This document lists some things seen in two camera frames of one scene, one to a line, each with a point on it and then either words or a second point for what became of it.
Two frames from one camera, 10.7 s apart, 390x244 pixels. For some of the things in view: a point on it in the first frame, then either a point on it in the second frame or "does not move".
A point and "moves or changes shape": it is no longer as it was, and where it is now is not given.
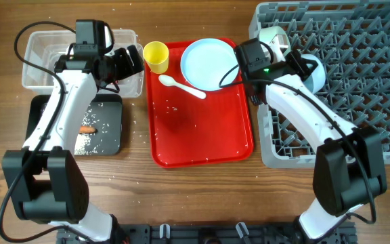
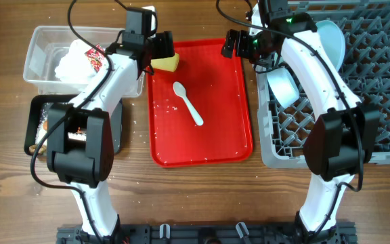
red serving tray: [189, 131] does not move
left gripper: [126, 68] to [166, 45]
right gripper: [297, 64] to [242, 37]
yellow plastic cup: [156, 54] moves or changes shape
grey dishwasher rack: [365, 47] does not move
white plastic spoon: [168, 80] to [180, 90]
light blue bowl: [315, 81] moves or changes shape
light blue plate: [206, 62] to [334, 40]
